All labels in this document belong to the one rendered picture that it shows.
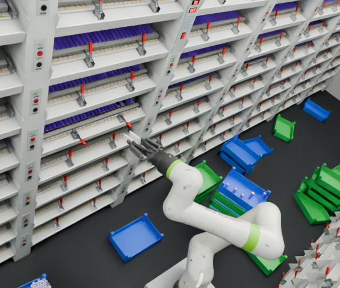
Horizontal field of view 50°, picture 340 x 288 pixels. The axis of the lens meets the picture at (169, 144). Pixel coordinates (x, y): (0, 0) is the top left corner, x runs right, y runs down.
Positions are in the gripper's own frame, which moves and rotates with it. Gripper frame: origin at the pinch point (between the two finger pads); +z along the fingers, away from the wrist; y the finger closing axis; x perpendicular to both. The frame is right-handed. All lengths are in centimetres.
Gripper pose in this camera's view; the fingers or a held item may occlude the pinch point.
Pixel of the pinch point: (131, 138)
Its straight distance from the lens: 162.4
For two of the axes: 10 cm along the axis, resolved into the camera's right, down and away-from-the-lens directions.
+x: 1.5, -8.0, -5.8
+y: 6.8, -3.4, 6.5
